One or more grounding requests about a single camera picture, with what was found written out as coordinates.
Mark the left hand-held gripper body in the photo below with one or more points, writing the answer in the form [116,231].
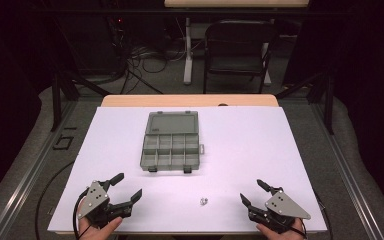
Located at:
[93,200]

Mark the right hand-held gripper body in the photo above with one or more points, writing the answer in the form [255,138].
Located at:
[281,208]

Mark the small silver nut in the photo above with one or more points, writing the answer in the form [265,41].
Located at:
[203,201]

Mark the grey plastic compartment box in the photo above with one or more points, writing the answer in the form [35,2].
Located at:
[171,146]

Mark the person's right hand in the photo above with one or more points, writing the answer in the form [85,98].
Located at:
[273,234]

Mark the person's left hand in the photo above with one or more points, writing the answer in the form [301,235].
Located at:
[100,232]

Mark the white board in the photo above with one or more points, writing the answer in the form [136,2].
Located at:
[246,150]

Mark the wooden table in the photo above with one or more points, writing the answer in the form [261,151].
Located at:
[186,100]

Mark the black folding chair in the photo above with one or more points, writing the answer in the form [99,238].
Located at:
[240,43]

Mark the aluminium floor rail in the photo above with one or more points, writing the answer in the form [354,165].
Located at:
[350,180]
[26,173]

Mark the black metal frame stand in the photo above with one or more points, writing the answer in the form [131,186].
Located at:
[328,100]
[56,100]

